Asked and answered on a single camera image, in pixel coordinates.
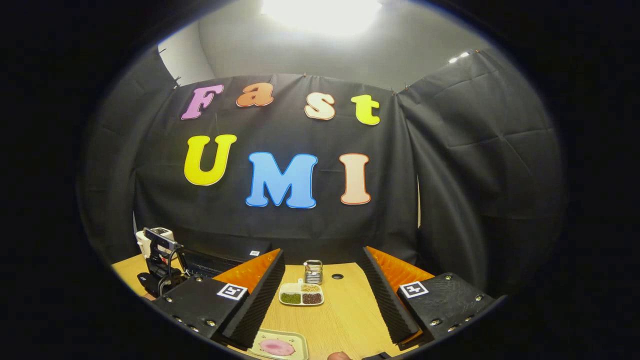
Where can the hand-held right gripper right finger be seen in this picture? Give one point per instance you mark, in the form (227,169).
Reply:
(387,300)

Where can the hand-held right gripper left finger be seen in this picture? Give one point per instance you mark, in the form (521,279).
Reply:
(260,305)

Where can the cream baking tray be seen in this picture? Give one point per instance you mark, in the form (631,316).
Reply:
(256,345)

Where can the pink ham slice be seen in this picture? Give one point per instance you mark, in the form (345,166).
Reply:
(276,347)

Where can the black electric oven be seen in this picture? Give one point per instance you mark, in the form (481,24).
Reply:
(215,262)

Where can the white toaster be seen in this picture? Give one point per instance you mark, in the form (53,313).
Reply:
(142,242)

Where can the white divided bean dish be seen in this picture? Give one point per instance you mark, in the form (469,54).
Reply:
(300,298)

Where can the black backdrop cloth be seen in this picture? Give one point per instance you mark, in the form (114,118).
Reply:
(300,130)

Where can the small ceiling spotlight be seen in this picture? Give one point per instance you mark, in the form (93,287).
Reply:
(460,56)

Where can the ceiling light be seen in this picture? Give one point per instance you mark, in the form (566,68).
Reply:
(322,15)

